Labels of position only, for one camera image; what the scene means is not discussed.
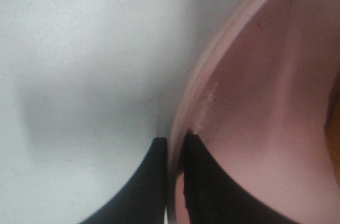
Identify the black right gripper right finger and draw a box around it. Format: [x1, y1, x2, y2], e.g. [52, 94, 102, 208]
[182, 134, 292, 223]

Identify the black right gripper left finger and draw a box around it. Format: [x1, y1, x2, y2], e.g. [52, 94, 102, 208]
[83, 137, 167, 224]

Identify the pink round plate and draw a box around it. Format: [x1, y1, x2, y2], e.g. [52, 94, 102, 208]
[167, 0, 339, 223]

